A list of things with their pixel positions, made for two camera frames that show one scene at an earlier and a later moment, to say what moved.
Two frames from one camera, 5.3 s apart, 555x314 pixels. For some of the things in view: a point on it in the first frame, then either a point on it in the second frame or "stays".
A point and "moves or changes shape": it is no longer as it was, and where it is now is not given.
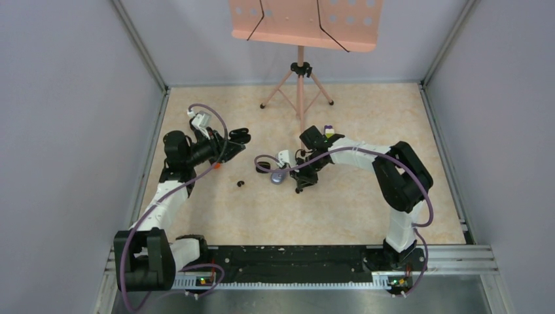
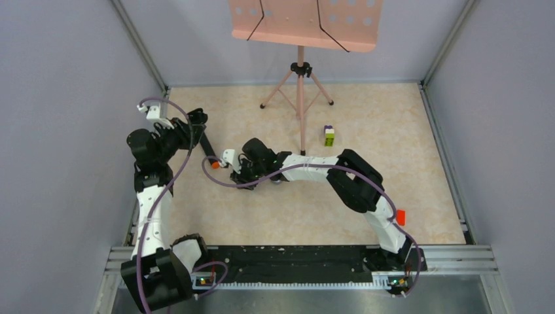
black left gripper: (216, 143) → (188, 134)
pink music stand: (351, 25) stays
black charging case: (240, 136) moves or changes shape
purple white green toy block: (329, 131) stays
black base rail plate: (298, 263) stays
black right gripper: (302, 179) → (241, 178)
